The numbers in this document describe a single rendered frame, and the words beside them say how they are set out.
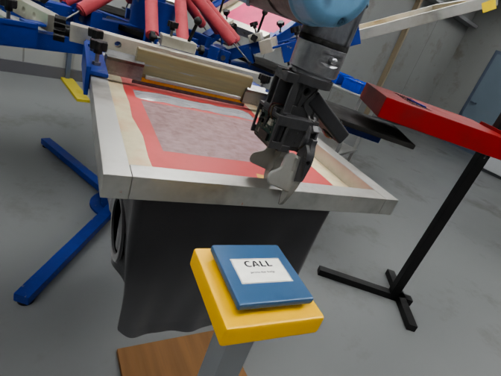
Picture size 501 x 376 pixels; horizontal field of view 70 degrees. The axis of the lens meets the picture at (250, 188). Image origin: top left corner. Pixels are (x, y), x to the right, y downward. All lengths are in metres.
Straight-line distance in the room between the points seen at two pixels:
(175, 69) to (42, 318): 1.07
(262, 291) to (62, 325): 1.27
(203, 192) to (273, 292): 0.21
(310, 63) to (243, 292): 0.32
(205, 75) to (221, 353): 0.82
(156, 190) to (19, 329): 1.16
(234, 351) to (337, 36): 0.44
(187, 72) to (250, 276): 0.79
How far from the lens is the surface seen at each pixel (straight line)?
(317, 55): 0.53
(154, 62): 1.09
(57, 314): 1.65
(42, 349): 1.56
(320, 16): 0.36
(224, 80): 1.15
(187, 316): 0.90
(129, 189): 0.53
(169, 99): 1.04
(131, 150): 0.68
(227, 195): 0.57
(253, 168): 0.75
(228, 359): 0.52
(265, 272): 0.44
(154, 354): 1.53
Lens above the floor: 1.23
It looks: 25 degrees down
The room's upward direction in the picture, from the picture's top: 20 degrees clockwise
